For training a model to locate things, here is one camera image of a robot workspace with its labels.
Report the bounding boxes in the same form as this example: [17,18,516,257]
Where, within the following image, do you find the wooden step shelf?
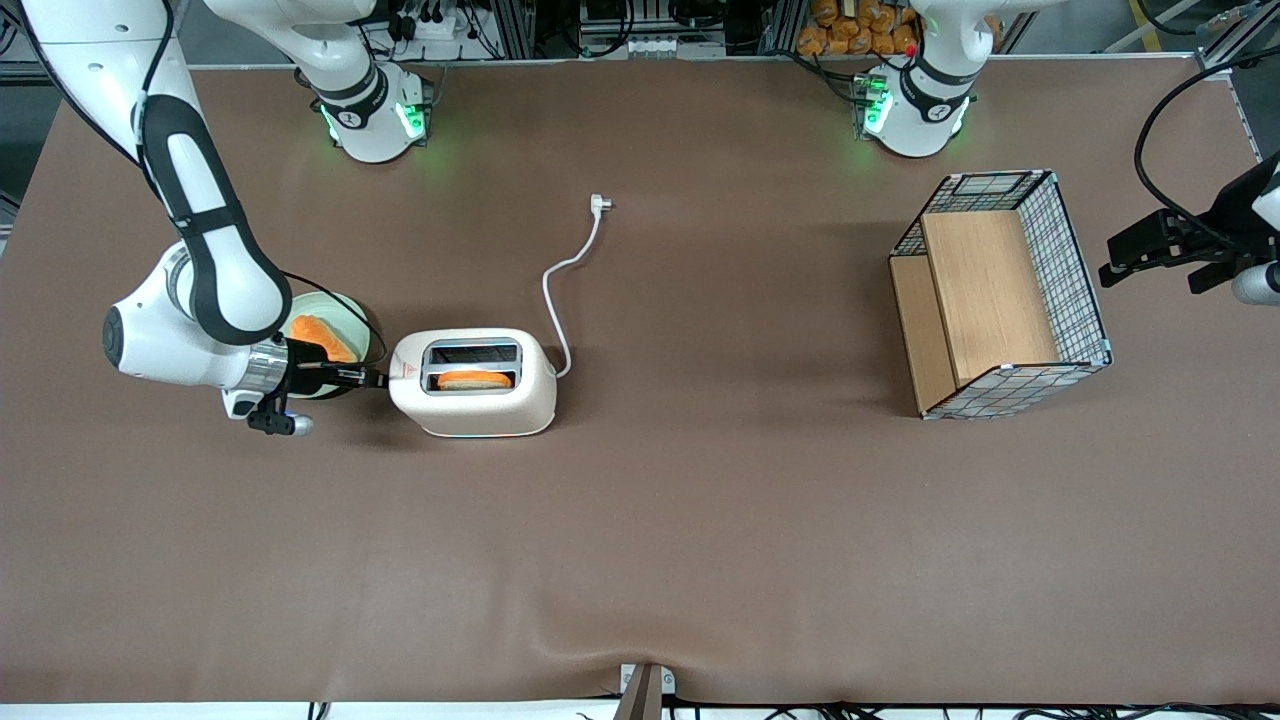
[890,210,1061,414]

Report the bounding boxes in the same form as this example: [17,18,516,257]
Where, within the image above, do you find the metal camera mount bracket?
[612,662,677,720]

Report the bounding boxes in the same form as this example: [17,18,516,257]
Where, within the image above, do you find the pale green round plate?
[285,291,374,400]

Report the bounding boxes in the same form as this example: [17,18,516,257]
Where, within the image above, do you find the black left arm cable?
[1133,45,1280,236]

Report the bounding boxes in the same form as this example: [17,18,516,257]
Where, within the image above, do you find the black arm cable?
[130,0,389,369]
[1133,45,1280,236]

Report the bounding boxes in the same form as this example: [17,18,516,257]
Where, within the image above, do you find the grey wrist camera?
[1232,262,1280,307]
[246,396,314,439]

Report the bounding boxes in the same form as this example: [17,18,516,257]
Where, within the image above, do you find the wire mesh basket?
[888,169,1114,421]

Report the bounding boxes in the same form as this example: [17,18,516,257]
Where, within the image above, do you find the white toaster power cable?
[542,194,613,380]

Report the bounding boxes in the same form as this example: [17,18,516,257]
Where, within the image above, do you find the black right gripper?
[285,340,390,400]

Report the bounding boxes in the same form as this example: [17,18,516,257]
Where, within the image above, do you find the white two-slot toaster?
[388,328,558,439]

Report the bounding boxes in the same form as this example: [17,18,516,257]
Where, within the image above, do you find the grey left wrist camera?
[1232,262,1280,307]

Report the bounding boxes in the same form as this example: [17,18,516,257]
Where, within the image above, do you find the triangular golden pastry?
[291,315,357,364]

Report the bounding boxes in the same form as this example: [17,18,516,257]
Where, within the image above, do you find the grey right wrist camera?
[246,396,314,439]

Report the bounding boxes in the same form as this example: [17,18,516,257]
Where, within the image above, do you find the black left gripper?
[1099,150,1280,294]

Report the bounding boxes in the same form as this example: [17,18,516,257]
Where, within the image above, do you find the white power strip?
[393,8,483,43]

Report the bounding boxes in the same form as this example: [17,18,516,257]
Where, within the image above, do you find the bag of bread rolls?
[795,0,921,57]

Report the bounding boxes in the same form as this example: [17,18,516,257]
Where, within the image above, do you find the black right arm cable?
[130,0,389,369]

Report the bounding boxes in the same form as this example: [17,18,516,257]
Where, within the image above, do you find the brown table mat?
[0,58,1280,707]

